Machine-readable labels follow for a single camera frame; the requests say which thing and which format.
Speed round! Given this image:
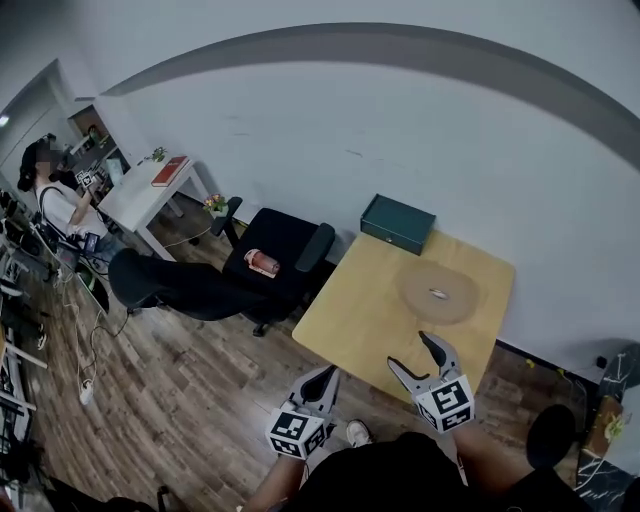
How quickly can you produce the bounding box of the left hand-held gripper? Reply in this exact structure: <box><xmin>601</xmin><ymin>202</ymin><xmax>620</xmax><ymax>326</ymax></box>
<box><xmin>264</xmin><ymin>365</ymin><xmax>341</xmax><ymax>460</ymax></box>

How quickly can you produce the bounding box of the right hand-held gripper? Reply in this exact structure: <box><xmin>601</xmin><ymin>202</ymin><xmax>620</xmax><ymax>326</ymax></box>
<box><xmin>387</xmin><ymin>331</ymin><xmax>475</xmax><ymax>435</ymax></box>

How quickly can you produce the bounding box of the round wooden lid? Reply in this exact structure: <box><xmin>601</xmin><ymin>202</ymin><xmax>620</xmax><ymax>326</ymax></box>
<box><xmin>401</xmin><ymin>266</ymin><xmax>482</xmax><ymax>327</ymax></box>

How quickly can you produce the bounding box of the person's left forearm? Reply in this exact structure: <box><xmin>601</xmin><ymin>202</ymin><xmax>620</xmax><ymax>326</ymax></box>
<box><xmin>252</xmin><ymin>451</ymin><xmax>310</xmax><ymax>512</ymax></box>

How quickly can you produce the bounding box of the person's right forearm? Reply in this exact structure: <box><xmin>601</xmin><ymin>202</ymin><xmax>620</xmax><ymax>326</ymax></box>
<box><xmin>451</xmin><ymin>423</ymin><xmax>522</xmax><ymax>502</ymax></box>

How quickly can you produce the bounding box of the dark green metal box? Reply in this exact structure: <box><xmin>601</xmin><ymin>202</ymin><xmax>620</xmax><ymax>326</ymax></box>
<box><xmin>360</xmin><ymin>193</ymin><xmax>438</xmax><ymax>257</ymax></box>

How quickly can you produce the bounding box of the person's left white shoe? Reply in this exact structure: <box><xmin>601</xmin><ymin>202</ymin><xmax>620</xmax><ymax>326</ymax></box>
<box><xmin>345</xmin><ymin>419</ymin><xmax>373</xmax><ymax>448</ymax></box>

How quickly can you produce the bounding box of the person's black clothing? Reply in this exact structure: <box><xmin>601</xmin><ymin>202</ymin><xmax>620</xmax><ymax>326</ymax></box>
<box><xmin>294</xmin><ymin>432</ymin><xmax>597</xmax><ymax>512</ymax></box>

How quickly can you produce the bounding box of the black round stool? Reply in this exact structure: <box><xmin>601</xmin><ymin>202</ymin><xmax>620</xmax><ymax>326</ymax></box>
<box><xmin>526</xmin><ymin>403</ymin><xmax>578</xmax><ymax>471</ymax></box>

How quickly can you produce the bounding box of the pink bottle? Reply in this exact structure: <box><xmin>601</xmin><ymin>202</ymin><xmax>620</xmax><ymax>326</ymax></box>
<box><xmin>243</xmin><ymin>248</ymin><xmax>282</xmax><ymax>278</ymax></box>

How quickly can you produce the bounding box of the black office chair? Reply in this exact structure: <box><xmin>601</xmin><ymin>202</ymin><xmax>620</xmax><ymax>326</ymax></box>
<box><xmin>107</xmin><ymin>197</ymin><xmax>337</xmax><ymax>337</ymax></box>

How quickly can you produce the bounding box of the brown wooden tray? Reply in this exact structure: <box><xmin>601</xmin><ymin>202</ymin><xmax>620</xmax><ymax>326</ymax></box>
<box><xmin>583</xmin><ymin>394</ymin><xmax>626</xmax><ymax>457</ymax></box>

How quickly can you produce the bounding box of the black marble table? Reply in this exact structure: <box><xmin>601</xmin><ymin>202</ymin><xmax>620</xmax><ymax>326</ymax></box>
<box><xmin>574</xmin><ymin>342</ymin><xmax>640</xmax><ymax>512</ymax></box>

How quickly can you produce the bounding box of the green succulent plant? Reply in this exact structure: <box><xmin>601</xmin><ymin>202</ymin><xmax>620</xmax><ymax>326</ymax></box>
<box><xmin>602</xmin><ymin>412</ymin><xmax>627</xmax><ymax>442</ymax></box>

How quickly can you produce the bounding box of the pink and yellow flower pot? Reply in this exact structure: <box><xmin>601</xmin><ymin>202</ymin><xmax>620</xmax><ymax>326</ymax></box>
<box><xmin>202</xmin><ymin>193</ymin><xmax>230</xmax><ymax>219</ymax></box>

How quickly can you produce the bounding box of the red book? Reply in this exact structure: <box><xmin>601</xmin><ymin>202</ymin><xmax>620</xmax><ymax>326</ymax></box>
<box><xmin>150</xmin><ymin>156</ymin><xmax>192</xmax><ymax>189</ymax></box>

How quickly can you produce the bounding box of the white desk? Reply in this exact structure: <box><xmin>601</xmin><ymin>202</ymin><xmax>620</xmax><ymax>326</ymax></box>
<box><xmin>97</xmin><ymin>156</ymin><xmax>212</xmax><ymax>262</ymax></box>

